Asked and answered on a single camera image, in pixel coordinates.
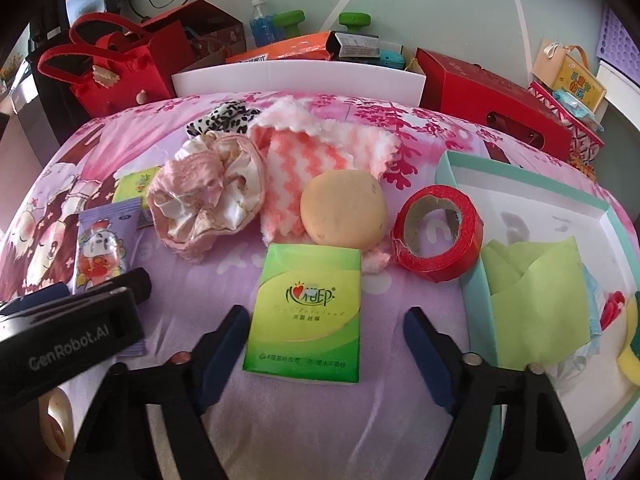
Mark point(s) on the pink printed bedsheet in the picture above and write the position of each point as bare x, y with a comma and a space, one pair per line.
310, 425

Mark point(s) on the red and white patterned box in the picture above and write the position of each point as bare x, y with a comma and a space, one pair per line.
575, 140

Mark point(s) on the white box with teal rim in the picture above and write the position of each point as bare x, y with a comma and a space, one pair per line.
525, 195

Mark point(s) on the black and silver box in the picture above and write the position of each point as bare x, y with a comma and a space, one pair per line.
355, 47

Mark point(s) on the pink and white zigzag towel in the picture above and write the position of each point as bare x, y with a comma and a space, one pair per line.
310, 160

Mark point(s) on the beige round sponge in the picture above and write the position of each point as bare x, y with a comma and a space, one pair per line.
342, 210

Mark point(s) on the white foam board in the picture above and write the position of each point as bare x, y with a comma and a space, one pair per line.
300, 80

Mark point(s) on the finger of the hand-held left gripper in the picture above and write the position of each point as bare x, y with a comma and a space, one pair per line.
40, 295
135, 282

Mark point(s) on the red felt bag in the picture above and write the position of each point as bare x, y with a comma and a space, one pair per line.
105, 80

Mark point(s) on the small green tissue packet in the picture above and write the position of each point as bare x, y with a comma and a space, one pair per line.
132, 187

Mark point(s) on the dark red paper bag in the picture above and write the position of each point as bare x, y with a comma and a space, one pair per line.
205, 30

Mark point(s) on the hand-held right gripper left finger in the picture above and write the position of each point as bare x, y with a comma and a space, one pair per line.
222, 355

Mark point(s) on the green dumbbell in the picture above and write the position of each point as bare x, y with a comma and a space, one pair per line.
352, 21

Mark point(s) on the orange cardboard box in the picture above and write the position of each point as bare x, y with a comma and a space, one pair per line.
280, 47

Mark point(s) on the large green tissue packet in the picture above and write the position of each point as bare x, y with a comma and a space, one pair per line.
305, 310

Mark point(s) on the blue liquid bottle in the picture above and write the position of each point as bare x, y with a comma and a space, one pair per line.
261, 25

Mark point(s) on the light blue plastic bag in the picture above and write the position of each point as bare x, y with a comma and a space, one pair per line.
595, 310

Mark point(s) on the light green cloth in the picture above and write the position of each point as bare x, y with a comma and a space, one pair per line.
535, 310

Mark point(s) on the black and white leopard scrunchie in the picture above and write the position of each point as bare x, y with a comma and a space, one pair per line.
220, 120

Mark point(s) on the teal plastic item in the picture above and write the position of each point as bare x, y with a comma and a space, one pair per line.
390, 59

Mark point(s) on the purple cartoon printed packet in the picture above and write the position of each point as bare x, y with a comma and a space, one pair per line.
102, 245

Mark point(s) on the red and white chenille ornament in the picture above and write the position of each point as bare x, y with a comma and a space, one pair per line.
614, 312

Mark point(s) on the pink satin scrunchie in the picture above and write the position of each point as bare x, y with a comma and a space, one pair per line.
200, 195

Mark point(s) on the yellow sponge with teal scourer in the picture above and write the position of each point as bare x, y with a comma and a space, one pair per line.
632, 345

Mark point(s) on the red gift box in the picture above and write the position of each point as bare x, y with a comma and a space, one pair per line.
480, 95

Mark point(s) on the purple perforated basket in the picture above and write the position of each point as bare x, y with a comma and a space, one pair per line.
620, 35

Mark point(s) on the red tape roll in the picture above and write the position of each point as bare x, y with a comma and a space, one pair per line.
450, 260

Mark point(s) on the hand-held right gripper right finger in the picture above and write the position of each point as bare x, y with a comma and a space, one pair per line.
427, 355

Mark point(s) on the person's left hand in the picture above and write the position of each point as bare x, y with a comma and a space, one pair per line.
67, 425

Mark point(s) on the blue wet wipes pack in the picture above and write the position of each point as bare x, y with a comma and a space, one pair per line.
580, 107

